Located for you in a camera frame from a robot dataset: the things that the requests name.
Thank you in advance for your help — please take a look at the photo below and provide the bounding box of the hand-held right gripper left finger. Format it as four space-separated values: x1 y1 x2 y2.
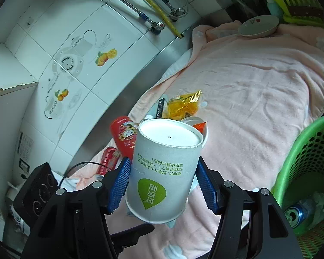
22 157 155 259

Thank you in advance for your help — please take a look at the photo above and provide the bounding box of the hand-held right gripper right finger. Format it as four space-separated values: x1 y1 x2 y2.
196 156 304 259

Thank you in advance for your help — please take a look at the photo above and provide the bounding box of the red cola can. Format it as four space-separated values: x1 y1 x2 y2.
98 147 123 176

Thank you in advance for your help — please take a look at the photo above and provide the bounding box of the white paper cup green logo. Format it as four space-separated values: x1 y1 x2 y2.
125 118 204 224

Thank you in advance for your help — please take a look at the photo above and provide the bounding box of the green plastic basket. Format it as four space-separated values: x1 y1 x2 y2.
270 113 324 259

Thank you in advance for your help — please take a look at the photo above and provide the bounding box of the orange wrapper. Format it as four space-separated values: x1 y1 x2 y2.
192 121 207 134

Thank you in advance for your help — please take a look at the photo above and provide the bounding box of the clear plastic cup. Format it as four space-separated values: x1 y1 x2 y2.
179 117 209 150

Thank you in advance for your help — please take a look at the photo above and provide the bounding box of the pale blue packet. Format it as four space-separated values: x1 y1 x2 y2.
144 104 158 119

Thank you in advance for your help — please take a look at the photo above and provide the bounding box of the yellow snack packet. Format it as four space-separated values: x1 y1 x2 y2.
166 90 203 120

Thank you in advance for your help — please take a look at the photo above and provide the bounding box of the black packet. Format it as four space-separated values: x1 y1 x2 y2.
155 98 166 119

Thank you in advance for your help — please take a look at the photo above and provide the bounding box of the blue drink can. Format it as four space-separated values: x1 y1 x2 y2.
284 204 312 228

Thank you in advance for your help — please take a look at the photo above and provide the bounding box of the pink towel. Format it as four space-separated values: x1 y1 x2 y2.
67 24 324 259

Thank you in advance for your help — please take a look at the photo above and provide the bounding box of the crumpled white tissue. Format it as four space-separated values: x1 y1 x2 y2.
312 191 324 222

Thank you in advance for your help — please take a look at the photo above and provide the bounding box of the teal bottle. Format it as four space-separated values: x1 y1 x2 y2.
267 0 284 19

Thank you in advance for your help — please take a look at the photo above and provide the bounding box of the black cable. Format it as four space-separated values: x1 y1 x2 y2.
57 161 108 186

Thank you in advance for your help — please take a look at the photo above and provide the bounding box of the metal wall valve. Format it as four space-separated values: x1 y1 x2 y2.
146 20 166 35
169 7 188 21

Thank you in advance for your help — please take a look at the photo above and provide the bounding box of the yellow gas hose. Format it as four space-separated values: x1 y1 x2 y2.
127 0 184 39

